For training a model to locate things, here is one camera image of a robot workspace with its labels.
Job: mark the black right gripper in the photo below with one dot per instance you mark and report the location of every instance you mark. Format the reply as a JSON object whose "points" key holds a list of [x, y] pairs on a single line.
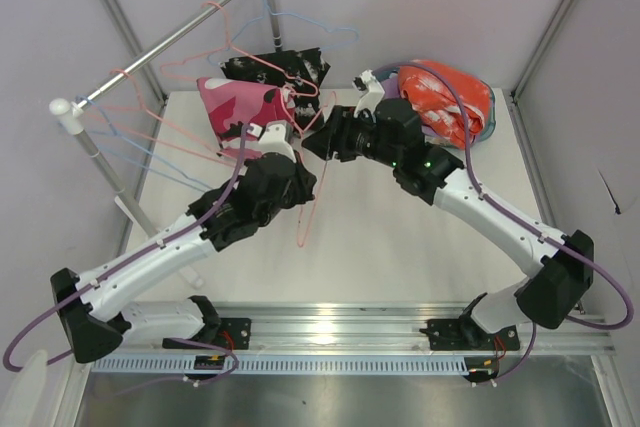
{"points": [[339, 132]]}

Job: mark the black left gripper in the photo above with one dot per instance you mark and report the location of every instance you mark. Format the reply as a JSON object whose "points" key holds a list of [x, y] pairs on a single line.
{"points": [[298, 179]]}

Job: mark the purple trousers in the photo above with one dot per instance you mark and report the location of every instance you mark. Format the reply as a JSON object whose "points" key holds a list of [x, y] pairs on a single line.
{"points": [[389, 81]]}

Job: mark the pink patterned trousers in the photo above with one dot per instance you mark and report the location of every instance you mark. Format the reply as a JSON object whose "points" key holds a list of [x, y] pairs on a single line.
{"points": [[230, 104]]}

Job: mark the orange trousers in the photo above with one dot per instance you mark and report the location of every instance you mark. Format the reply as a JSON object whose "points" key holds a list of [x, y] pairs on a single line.
{"points": [[436, 105]]}

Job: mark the pink hanger of orange trousers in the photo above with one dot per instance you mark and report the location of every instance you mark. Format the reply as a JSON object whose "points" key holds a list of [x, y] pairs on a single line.
{"points": [[212, 154]]}

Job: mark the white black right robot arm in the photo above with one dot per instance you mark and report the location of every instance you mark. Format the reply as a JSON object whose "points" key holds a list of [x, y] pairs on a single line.
{"points": [[554, 263]]}

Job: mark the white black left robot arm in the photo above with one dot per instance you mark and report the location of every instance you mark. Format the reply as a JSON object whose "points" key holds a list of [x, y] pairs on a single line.
{"points": [[100, 309]]}

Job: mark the black white trousers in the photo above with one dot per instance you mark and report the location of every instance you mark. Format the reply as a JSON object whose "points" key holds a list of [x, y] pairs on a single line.
{"points": [[301, 71]]}

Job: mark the empty light blue hanger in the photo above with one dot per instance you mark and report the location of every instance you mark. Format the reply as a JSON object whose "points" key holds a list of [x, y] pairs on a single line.
{"points": [[272, 30]]}

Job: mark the teal plastic basin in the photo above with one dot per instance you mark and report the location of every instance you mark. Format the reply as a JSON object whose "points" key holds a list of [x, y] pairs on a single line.
{"points": [[490, 123]]}

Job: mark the metal clothes rack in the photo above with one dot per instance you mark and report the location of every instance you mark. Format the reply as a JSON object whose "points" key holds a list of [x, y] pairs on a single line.
{"points": [[68, 114]]}

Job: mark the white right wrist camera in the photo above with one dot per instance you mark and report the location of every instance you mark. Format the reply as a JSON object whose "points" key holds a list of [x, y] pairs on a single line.
{"points": [[370, 90]]}

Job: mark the aluminium mounting rail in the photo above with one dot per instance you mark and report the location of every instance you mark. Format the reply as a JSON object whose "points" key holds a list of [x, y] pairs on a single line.
{"points": [[389, 329]]}

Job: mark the white slotted cable duct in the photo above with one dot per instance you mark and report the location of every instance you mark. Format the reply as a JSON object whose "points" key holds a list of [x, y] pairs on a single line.
{"points": [[245, 363]]}

